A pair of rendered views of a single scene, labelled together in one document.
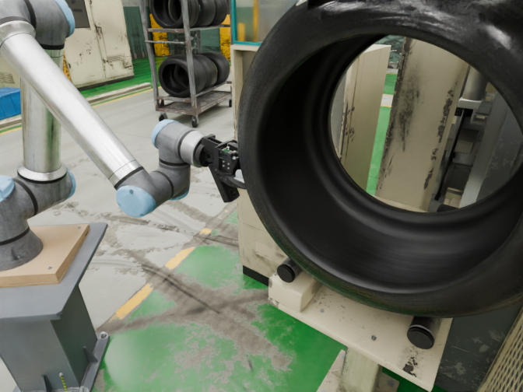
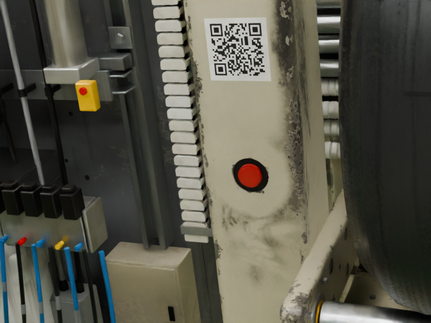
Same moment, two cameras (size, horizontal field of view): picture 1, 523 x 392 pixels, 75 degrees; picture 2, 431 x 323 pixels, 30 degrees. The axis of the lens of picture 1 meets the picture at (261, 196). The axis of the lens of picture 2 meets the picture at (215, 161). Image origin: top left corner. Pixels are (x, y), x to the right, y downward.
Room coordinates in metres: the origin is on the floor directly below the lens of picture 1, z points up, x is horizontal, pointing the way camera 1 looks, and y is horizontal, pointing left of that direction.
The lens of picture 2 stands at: (1.11, 0.52, 1.47)
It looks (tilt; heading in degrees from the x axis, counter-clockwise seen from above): 23 degrees down; 258
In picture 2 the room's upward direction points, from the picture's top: 7 degrees counter-clockwise
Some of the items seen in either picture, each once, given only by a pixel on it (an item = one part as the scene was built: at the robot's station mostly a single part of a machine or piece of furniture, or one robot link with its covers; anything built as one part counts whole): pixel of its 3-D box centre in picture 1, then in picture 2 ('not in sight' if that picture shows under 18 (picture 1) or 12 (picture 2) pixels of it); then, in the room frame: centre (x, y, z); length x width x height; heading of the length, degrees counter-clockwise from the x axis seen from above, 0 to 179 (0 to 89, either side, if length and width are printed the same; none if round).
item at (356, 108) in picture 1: (300, 180); not in sight; (1.55, -0.20, 0.63); 0.56 x 0.41 x 1.27; 54
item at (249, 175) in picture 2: not in sight; (251, 173); (0.87, -0.35, 1.06); 0.03 x 0.02 x 0.03; 144
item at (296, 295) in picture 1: (320, 255); not in sight; (0.70, -0.16, 0.83); 0.36 x 0.09 x 0.06; 144
